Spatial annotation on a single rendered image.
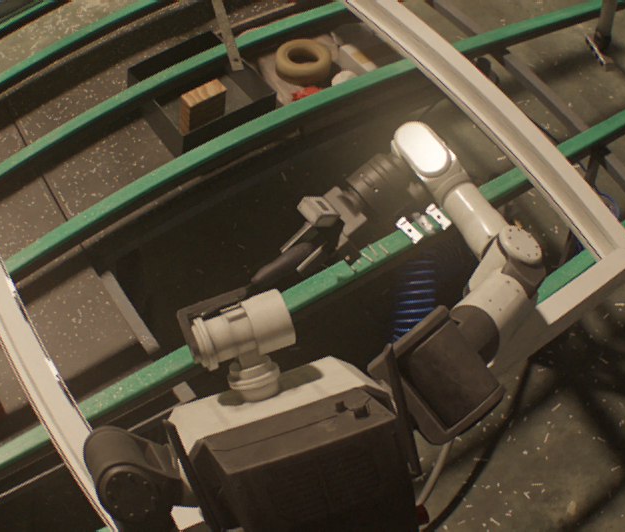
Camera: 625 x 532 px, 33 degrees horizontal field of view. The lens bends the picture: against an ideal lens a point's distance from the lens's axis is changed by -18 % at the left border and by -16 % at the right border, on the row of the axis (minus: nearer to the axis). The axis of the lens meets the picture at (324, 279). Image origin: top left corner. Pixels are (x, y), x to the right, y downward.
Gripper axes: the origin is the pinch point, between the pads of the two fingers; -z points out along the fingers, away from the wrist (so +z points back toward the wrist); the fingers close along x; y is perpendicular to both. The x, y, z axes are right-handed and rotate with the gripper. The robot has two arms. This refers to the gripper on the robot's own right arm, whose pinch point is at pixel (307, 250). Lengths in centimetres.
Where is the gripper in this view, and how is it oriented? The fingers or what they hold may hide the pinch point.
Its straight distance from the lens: 188.0
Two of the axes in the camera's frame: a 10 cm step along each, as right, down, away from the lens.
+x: 5.9, 6.8, -4.4
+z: 7.6, -6.5, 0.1
